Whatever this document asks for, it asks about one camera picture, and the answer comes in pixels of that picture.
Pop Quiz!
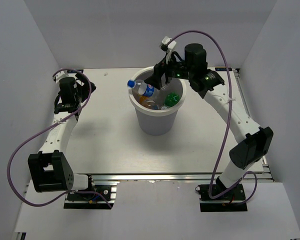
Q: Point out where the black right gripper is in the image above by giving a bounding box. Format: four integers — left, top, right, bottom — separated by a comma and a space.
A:
144, 50, 194, 90

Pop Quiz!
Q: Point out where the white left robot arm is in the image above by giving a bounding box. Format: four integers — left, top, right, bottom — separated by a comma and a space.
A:
28, 69, 96, 200

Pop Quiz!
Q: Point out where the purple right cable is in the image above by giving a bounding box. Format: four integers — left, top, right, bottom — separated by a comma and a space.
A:
168, 30, 258, 201

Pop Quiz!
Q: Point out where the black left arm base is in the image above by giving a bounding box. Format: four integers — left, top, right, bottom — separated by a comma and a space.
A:
63, 175, 119, 210

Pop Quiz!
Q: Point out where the blue-cap clear bottle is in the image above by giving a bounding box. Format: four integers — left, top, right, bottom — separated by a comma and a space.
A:
127, 79, 159, 98

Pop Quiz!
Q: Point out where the blue corner sticker right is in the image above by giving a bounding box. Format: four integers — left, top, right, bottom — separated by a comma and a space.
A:
214, 67, 233, 72

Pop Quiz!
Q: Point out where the green bottle in bin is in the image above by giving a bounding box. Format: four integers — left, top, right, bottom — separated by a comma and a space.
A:
164, 92, 180, 107

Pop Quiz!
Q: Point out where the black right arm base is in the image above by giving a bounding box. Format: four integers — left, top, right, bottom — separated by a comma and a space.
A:
195, 184, 248, 213

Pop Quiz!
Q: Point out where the aluminium front rail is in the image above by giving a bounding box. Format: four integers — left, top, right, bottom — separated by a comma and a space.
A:
89, 172, 273, 183

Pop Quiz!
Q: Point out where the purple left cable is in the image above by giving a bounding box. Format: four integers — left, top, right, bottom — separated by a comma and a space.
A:
6, 68, 113, 208

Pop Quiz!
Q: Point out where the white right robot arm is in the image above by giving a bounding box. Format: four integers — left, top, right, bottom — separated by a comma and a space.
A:
145, 43, 274, 200

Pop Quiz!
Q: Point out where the purple cable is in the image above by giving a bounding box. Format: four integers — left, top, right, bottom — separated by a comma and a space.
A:
168, 30, 258, 201
6, 68, 113, 208

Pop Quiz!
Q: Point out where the crushed clear blue-label bottle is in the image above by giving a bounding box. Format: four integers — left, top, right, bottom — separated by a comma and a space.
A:
152, 105, 170, 110

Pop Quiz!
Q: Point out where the white round bin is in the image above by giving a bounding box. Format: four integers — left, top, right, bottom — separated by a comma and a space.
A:
128, 66, 187, 136

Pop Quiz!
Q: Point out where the blue corner sticker left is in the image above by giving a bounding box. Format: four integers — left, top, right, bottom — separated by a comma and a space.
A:
67, 69, 84, 74

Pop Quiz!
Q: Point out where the blue corner sticker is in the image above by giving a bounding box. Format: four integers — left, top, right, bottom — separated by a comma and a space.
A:
67, 69, 84, 74
214, 67, 233, 72

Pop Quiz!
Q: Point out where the yellow-cap orange-label bottle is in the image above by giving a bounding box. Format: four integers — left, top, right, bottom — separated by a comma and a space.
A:
139, 96, 158, 110

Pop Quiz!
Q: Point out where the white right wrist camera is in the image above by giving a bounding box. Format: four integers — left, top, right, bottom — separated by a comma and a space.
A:
159, 36, 177, 64

